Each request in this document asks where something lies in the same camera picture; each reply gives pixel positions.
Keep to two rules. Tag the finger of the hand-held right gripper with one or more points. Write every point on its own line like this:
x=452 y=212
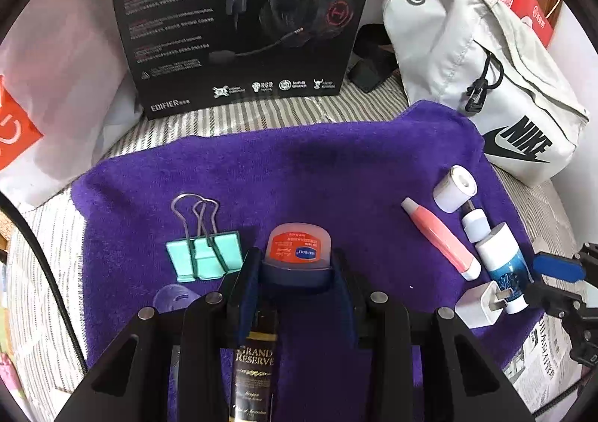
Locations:
x=553 y=303
x=560 y=268

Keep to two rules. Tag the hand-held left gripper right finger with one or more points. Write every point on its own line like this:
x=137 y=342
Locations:
x=343 y=296

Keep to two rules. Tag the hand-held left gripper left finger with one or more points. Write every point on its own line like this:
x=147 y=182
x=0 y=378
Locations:
x=247 y=291

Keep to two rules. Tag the blue and white bottle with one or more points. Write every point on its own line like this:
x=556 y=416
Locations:
x=504 y=268

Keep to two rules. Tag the green binder clip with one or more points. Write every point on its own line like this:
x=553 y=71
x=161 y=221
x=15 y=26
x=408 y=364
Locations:
x=205 y=254

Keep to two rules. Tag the blue jar orange label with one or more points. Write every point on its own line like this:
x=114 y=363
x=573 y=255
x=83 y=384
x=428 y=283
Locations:
x=296 y=249

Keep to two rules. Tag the small clear plastic cup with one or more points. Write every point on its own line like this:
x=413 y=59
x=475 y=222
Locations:
x=173 y=298

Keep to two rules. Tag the white charger plug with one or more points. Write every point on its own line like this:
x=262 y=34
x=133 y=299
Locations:
x=476 y=307

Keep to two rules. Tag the small white round cap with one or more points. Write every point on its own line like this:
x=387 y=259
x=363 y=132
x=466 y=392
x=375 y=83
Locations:
x=475 y=226

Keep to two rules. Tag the pink tube white cap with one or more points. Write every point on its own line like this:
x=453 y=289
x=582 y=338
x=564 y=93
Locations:
x=439 y=235

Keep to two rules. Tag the newspaper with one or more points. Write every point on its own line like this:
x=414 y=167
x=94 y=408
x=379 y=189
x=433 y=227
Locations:
x=542 y=356

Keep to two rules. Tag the purple towel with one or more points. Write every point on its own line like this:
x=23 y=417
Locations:
x=327 y=169

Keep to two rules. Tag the white waist bag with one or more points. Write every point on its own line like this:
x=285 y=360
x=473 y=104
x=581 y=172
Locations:
x=448 y=53

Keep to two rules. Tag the black headphone box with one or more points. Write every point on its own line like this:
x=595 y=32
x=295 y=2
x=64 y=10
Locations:
x=187 y=29

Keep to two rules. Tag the white plastic shopping bag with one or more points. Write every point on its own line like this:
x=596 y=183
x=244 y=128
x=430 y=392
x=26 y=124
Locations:
x=70 y=76

